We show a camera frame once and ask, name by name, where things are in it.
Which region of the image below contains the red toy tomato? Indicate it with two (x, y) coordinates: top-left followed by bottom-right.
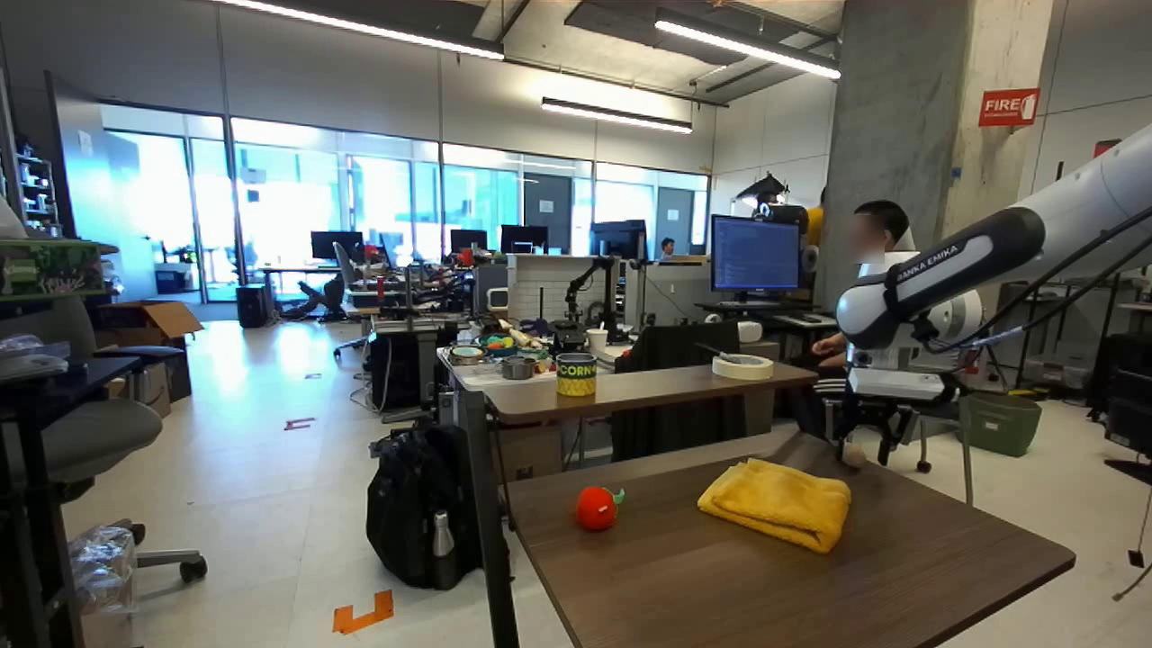
(574, 487), (627, 532)

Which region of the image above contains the grey office chair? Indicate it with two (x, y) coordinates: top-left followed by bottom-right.
(0, 291), (212, 589)

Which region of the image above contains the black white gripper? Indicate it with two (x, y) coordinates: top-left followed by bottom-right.
(815, 351), (960, 460)

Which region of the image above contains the green bin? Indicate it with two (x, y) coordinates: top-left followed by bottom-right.
(960, 391), (1042, 456)

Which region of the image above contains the white tape roll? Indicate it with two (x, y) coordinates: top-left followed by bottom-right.
(713, 352), (776, 383)

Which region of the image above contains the red wall sign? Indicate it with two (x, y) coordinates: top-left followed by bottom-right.
(978, 87), (1042, 130)

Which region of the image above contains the yellow green container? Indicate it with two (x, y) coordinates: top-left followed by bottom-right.
(556, 352), (598, 401)

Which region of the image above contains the blue computer monitor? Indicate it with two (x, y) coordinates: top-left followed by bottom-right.
(713, 216), (801, 297)

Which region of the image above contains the black backpack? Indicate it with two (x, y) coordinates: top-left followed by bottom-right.
(366, 419), (484, 589)

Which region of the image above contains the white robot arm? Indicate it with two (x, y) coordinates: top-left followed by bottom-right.
(825, 125), (1152, 449)

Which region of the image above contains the cardboard box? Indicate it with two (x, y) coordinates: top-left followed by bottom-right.
(98, 304), (201, 401)

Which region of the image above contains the yellow towel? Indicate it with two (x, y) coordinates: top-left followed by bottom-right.
(700, 456), (852, 556)

